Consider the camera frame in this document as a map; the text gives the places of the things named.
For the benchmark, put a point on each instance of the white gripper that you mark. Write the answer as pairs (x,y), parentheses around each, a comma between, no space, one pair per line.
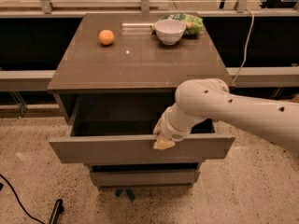
(170,130)

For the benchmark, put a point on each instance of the grey top drawer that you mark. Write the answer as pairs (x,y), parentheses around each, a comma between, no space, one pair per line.
(116,129)

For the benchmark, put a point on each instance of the grey drawer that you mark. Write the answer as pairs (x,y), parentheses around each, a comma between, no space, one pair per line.
(145,178)
(116,129)

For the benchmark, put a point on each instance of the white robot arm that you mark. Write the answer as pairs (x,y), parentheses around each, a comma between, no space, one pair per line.
(199,99)

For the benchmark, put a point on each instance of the grey bottom drawer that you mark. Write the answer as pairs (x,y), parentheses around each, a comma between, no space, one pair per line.
(145,178)

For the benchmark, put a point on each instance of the grey drawer cabinet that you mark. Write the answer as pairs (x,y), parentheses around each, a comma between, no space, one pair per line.
(135,62)

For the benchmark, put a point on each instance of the blue tape cross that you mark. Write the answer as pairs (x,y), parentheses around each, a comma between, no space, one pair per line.
(129,193)

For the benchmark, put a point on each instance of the white ceramic bowl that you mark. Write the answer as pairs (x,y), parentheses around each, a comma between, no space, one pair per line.
(169,31)

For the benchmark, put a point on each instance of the orange fruit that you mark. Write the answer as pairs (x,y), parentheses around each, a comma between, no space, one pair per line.
(106,37)

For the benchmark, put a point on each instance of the green snack bag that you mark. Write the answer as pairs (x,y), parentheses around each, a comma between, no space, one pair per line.
(193,23)

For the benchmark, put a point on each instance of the black cylindrical floor object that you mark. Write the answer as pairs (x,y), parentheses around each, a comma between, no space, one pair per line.
(56,211)

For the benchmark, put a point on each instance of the metal railing frame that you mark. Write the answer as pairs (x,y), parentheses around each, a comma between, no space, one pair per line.
(78,8)

